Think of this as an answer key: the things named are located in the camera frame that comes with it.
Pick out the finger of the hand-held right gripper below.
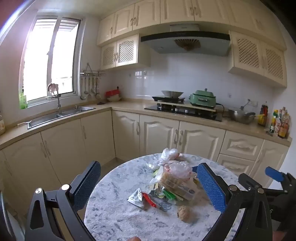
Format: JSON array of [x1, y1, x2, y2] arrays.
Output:
[[238, 173, 264, 192], [265, 166, 296, 192]]

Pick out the steel mixing bowl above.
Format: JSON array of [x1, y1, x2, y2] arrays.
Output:
[[228, 109, 256, 124]]

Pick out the black glass hob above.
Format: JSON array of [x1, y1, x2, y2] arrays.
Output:
[[144, 104, 223, 122]]

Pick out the yellow green wrapper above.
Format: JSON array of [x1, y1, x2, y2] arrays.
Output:
[[150, 169, 163, 186]]

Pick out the cream lower cabinets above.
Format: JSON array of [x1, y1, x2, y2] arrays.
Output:
[[0, 109, 290, 232]]

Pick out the black portable stove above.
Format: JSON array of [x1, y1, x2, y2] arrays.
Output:
[[152, 95, 186, 103]]

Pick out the red wrapper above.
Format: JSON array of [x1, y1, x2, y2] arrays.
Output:
[[142, 192, 158, 208]]

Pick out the steel wok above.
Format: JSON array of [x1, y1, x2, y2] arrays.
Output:
[[161, 90, 184, 97]]

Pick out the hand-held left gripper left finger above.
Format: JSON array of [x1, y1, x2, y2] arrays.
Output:
[[24, 160, 101, 241]]

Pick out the silver sachet wrapper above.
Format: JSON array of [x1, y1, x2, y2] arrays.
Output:
[[127, 188, 146, 208]]

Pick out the brown cookie ball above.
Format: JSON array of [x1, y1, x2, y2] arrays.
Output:
[[177, 205, 191, 221]]

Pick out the green electric pot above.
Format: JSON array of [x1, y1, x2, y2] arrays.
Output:
[[190, 88, 218, 107]]

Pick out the cracker package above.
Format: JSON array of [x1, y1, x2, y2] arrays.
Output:
[[159, 171, 200, 201]]

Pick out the wooden board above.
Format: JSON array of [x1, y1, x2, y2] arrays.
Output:
[[157, 101, 222, 114]]

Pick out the grey wrapper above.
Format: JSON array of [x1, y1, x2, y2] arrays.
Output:
[[157, 198, 173, 212]]

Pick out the green cap condiment bottle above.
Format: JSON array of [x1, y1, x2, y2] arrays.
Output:
[[269, 110, 279, 133]]

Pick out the wide lattice door cabinet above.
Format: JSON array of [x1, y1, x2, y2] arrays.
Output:
[[228, 30, 288, 88]]

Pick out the steel faucet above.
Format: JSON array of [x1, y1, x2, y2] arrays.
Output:
[[54, 94, 63, 114]]

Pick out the window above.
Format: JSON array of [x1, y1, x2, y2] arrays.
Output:
[[18, 15, 82, 108]]

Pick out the wall utensil rack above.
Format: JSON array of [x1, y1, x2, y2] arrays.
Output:
[[80, 62, 105, 77]]

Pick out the dark sauce bottle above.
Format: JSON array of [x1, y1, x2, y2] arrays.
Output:
[[258, 101, 269, 127]]

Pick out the glass jar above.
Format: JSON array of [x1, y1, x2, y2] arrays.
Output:
[[0, 112, 6, 136]]

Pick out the steel sink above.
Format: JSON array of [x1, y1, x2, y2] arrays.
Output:
[[27, 105, 96, 130]]

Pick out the cream carved drawer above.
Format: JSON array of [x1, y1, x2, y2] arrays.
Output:
[[221, 130, 264, 161], [216, 153, 256, 178]]

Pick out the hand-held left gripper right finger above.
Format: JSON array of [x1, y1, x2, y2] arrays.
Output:
[[196, 163, 273, 241]]

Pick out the amber oil bottle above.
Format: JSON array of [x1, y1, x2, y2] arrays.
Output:
[[277, 107, 290, 139]]

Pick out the small lattice door cabinet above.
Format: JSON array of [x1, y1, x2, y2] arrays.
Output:
[[100, 34, 151, 71]]

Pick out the range hood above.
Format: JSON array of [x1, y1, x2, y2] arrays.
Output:
[[140, 24, 232, 57]]

